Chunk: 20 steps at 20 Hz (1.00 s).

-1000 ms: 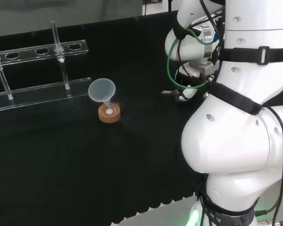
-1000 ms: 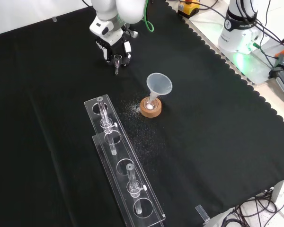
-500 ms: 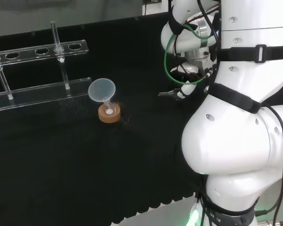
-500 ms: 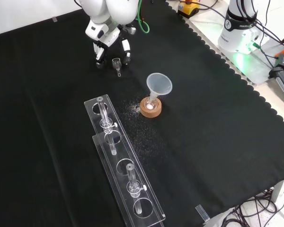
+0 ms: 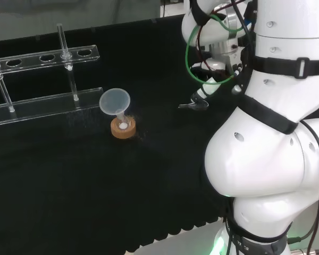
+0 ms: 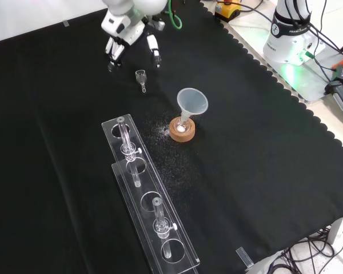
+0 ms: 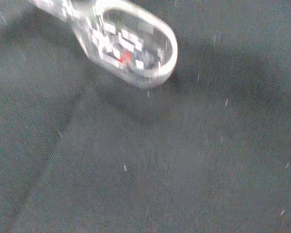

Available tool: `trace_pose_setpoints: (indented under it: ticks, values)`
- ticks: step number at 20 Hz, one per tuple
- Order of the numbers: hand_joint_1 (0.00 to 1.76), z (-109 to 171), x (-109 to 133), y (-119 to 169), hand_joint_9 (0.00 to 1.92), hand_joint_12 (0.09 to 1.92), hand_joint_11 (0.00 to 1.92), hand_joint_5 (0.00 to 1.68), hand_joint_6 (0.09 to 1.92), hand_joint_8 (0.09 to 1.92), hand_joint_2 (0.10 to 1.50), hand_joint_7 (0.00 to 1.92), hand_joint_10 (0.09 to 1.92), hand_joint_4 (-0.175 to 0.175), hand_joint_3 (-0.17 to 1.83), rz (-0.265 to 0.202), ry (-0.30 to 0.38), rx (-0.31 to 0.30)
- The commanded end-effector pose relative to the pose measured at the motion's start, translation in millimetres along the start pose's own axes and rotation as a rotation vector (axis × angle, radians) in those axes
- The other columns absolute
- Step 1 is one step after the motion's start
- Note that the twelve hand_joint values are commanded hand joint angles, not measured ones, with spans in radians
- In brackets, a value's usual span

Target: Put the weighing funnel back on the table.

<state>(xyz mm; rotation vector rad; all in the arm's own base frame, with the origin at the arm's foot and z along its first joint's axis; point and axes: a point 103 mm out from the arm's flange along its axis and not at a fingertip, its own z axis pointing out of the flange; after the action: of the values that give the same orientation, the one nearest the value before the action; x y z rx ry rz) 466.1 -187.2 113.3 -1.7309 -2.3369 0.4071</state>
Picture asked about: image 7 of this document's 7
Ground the black cloth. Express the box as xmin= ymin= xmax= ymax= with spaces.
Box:
xmin=0 ymin=0 xmax=291 ymax=233

